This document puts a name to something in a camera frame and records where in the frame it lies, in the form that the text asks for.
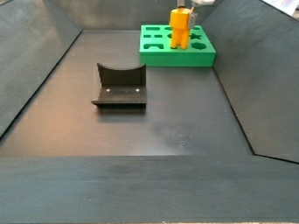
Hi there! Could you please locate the green shape sorter block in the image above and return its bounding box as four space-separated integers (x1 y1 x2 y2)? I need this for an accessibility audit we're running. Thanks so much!
139 24 216 67

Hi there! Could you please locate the yellow three prong object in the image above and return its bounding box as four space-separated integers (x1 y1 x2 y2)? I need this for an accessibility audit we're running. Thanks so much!
170 8 192 49

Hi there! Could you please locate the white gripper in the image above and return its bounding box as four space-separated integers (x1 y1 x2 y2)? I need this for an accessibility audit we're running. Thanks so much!
178 0 215 29

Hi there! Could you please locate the black curved fixture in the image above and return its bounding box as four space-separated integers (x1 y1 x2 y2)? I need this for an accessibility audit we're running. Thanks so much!
91 64 147 107

